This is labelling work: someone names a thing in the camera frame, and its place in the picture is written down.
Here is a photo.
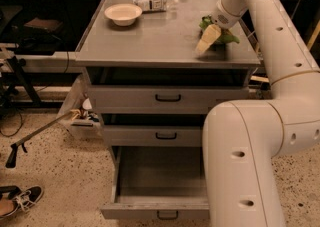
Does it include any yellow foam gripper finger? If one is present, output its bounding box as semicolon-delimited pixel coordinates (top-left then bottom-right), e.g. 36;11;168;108
196;24;221;54

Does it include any white paper bowl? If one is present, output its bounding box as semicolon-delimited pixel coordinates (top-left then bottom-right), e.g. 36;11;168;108
104;4;142;27

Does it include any black and white sneaker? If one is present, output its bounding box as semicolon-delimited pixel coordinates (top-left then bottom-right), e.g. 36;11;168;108
0;185;44;219

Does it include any grey middle drawer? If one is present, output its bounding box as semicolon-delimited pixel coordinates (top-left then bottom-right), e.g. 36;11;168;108
101;113;205;147

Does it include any grey drawer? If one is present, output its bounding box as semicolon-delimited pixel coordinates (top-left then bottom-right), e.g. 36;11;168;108
101;113;205;147
87;67;249;114
101;146;209;220

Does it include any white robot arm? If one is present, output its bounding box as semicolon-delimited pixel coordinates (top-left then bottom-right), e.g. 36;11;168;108
202;0;320;227

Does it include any long reacher grabber tool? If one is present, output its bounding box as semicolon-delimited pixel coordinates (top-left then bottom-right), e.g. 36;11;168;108
5;110;74;168

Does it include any black metal stand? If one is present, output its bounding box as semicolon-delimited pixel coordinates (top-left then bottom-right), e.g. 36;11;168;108
0;43;42;107

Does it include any green rice chip bag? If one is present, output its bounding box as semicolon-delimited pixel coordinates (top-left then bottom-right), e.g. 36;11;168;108
199;15;240;44

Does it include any clear plastic water bottle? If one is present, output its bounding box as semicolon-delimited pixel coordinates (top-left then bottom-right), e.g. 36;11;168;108
132;0;179;12

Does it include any clear plastic storage bin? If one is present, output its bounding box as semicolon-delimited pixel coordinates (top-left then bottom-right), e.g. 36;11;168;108
58;75;101;139

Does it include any grey drawer cabinet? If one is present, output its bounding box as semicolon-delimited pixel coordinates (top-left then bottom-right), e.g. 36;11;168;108
74;0;261;165

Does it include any grey top drawer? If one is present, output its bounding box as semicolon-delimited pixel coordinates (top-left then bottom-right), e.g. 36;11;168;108
87;67;249;114

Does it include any black box on shelf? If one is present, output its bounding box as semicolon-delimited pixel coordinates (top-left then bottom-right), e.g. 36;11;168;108
23;17;63;34

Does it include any grey bottom drawer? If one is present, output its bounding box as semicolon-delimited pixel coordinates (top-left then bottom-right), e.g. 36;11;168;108
101;146;209;220

